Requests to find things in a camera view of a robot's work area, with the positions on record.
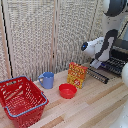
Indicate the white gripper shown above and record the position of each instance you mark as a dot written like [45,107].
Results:
[95,63]

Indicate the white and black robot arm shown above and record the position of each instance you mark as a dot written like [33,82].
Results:
[108,36]

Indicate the red macaroni and cheese box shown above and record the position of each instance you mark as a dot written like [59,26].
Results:
[76,76]

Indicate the white rounded object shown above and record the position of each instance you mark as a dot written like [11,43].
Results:
[125,75]

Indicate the red plastic bowl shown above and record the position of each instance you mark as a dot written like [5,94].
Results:
[67,91]

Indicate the blue mug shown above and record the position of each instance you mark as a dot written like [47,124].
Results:
[48,81]

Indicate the beige woven folding screen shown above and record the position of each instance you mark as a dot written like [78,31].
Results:
[33,36]

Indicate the red shopping basket, blue rim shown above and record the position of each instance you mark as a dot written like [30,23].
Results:
[20,100]

